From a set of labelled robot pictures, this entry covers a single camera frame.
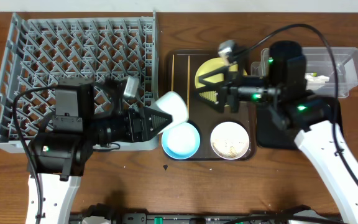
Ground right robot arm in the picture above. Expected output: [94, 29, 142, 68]
[196, 40, 358, 223]

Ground white pink bowl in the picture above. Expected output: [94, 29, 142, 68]
[210, 121, 250, 160]

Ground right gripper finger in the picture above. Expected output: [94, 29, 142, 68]
[197, 63, 238, 83]
[197, 90, 225, 112]

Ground white cup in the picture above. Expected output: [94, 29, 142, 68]
[150, 91, 189, 134]

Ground black waste tray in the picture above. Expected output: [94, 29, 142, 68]
[257, 95, 343, 150]

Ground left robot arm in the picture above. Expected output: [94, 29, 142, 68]
[26, 78, 173, 223]

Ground spilled rice food scraps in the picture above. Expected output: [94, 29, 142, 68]
[213, 139, 245, 158]

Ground grey plastic dish rack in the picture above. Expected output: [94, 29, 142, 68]
[0, 14, 158, 153]

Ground yellow round plate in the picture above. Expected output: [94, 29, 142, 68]
[194, 57, 248, 106]

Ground clear plastic waste bin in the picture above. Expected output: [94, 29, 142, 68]
[250, 46, 358, 99]

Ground white napkin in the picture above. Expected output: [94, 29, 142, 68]
[305, 73, 329, 84]

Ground black equipment rail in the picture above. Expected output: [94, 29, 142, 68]
[68, 204, 343, 224]

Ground light blue bowl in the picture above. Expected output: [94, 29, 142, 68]
[162, 123, 201, 160]

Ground dark brown serving tray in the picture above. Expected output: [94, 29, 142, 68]
[165, 49, 257, 161]

